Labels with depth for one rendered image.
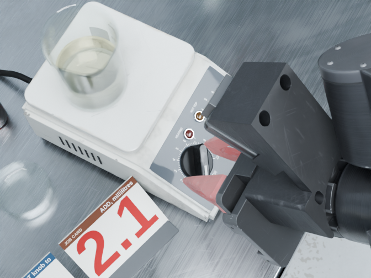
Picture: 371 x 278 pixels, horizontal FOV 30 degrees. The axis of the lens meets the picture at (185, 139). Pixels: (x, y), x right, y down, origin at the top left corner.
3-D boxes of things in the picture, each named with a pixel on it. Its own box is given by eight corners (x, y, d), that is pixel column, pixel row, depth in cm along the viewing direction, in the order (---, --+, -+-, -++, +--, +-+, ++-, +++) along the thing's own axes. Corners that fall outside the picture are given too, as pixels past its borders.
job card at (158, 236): (179, 231, 66) (177, 219, 62) (110, 299, 64) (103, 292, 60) (135, 188, 68) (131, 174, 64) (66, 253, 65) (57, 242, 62)
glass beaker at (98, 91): (50, 70, 63) (27, 20, 56) (115, 43, 64) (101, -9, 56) (77, 134, 61) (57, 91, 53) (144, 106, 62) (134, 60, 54)
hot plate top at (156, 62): (199, 52, 64) (199, 47, 63) (134, 160, 60) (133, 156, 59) (89, 2, 67) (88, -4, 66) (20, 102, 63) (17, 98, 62)
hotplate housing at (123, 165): (270, 116, 70) (277, 80, 63) (210, 228, 66) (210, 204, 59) (84, 30, 75) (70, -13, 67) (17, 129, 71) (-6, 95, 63)
